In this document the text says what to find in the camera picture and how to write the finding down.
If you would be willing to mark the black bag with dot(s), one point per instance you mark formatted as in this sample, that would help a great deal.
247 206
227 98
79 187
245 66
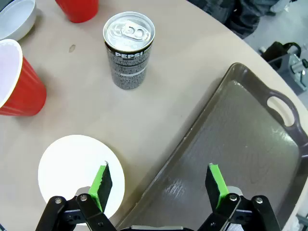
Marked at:
276 51

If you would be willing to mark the grey bowl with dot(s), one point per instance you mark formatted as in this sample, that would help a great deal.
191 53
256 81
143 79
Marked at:
14 16

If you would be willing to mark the red plastic cup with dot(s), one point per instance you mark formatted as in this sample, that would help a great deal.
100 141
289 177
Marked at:
26 91
77 9

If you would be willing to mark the white bowl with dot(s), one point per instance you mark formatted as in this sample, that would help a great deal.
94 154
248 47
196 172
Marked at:
72 158

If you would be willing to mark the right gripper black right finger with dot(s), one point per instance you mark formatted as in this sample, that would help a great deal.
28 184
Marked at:
216 185

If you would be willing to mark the brown plastic tray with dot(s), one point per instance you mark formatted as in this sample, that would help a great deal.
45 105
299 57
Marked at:
228 144

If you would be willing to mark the black Pepsi can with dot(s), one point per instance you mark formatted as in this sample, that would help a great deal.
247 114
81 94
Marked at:
128 62

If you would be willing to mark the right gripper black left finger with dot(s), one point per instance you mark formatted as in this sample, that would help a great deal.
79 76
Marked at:
99 185

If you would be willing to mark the grey metal frame part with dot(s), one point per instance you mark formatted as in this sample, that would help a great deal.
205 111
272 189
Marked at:
298 69

